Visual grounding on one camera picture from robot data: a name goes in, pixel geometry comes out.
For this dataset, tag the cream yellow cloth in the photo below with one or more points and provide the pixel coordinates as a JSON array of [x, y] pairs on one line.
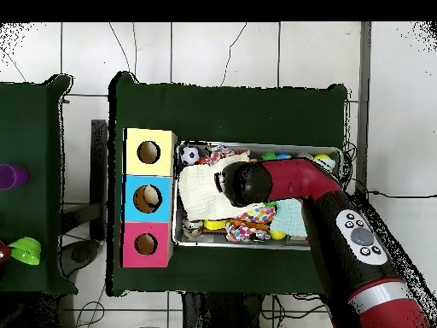
[[198, 191]]

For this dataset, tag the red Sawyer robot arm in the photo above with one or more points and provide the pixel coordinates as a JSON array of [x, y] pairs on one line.
[[355, 260]]

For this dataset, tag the clear shallow bin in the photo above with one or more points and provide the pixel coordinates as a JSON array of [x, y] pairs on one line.
[[212, 240]]

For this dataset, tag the wooden box with three holes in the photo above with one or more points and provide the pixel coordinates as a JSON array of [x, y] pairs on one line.
[[133, 205]]

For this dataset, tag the colourful dotted packet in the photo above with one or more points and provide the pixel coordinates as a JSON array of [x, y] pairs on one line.
[[218, 154]]

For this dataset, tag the black and white soccer ball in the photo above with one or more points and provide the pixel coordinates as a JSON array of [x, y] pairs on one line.
[[190, 156]]

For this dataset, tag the yellow block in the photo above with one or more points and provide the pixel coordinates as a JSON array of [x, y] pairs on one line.
[[215, 224]]

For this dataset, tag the colourful dotted cloth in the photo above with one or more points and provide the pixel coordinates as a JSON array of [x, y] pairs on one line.
[[256, 215]]

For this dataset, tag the blue globe ball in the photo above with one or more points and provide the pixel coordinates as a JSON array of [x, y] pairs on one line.
[[284, 156]]

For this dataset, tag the dark green table cloth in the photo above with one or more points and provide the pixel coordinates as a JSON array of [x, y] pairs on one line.
[[225, 109], [34, 123]]

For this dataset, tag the mint green cloth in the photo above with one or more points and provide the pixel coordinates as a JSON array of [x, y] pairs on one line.
[[290, 219]]

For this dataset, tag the yellow ball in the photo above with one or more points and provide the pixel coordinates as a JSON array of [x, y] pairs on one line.
[[324, 161]]

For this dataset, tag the black stand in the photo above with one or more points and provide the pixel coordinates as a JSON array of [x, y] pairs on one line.
[[100, 178]]

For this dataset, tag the green plastic toy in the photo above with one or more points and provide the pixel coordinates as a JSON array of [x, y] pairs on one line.
[[26, 251]]

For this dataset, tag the purple cup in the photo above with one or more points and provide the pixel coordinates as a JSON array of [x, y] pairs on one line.
[[12, 176]]

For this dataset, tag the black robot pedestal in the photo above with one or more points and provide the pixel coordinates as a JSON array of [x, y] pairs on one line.
[[225, 314]]

